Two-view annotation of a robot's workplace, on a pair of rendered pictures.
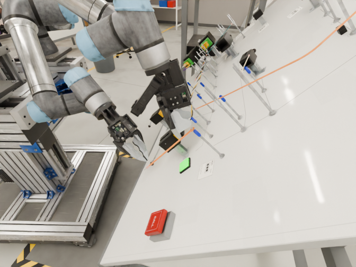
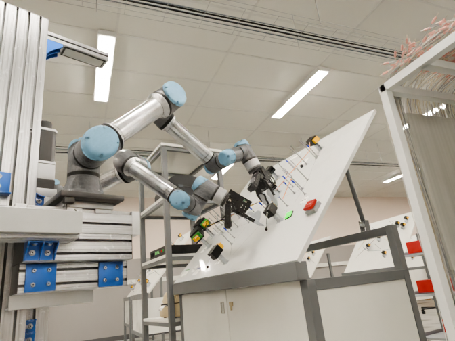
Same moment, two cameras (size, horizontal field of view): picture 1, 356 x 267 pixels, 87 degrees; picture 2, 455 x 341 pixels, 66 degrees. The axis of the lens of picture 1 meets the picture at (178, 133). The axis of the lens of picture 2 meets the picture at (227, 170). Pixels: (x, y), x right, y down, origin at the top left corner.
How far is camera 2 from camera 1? 1.60 m
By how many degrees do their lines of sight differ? 72
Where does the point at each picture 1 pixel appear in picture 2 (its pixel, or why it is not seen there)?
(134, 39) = (249, 153)
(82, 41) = (229, 151)
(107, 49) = (238, 156)
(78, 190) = not seen: outside the picture
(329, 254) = (370, 232)
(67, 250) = not seen: outside the picture
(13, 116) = (133, 216)
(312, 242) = (347, 162)
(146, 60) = (255, 161)
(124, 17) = (245, 146)
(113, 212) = not seen: outside the picture
